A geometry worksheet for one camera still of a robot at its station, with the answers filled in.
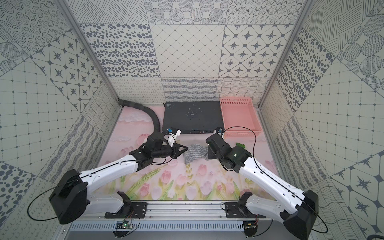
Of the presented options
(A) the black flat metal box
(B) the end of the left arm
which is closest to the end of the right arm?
(B) the end of the left arm

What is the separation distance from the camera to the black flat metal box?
1044mm

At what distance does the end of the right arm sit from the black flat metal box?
0.46 m

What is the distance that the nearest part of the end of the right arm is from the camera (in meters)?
0.50
